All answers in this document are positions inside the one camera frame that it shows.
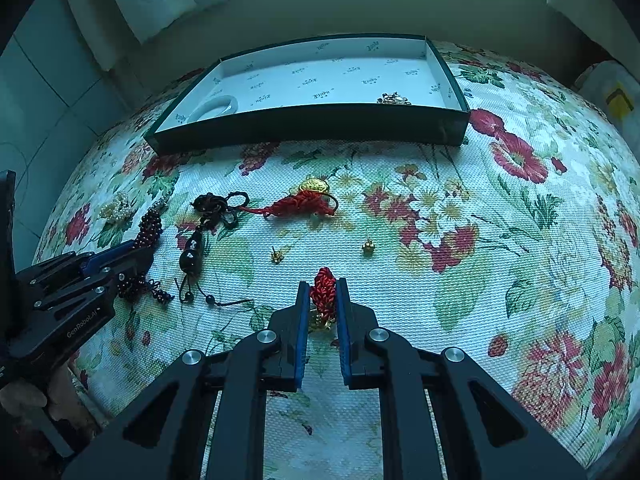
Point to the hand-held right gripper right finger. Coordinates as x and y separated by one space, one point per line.
343 340

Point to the green box with white lining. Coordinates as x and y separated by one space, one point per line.
325 127

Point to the red knot charm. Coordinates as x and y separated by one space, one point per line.
324 290

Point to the white jade bangle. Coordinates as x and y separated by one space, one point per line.
220 98

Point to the white pillow with yellow print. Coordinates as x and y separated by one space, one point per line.
607 90

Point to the red tassel with gold ingot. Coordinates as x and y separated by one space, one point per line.
295 202

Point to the black knot gourd pendant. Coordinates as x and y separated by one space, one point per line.
192 252

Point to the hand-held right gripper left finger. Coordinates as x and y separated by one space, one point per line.
299 340

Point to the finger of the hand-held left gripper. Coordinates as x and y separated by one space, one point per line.
107 256
135 262

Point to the gold beaded brooch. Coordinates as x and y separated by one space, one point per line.
395 99

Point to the person's left hand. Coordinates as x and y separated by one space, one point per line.
20 396

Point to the white pearl ornament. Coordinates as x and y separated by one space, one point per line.
117 208

